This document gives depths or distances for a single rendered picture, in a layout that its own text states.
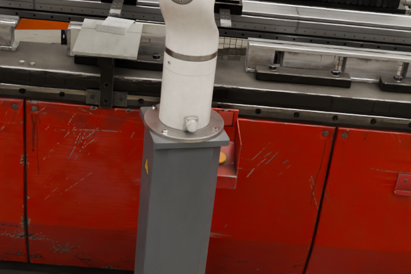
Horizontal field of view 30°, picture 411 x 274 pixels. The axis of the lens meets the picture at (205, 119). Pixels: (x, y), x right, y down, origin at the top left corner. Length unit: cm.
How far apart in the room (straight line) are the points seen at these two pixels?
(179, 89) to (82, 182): 88
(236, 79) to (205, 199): 64
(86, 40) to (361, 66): 87
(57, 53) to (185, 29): 89
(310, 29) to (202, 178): 103
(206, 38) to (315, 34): 108
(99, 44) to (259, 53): 52
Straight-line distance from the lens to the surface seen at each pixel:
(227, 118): 228
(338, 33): 272
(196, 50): 168
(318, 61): 246
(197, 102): 174
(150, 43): 241
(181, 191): 182
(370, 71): 251
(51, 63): 240
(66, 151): 248
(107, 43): 224
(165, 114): 177
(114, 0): 257
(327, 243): 267
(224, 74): 241
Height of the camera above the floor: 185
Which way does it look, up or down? 27 degrees down
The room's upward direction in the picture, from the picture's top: 7 degrees clockwise
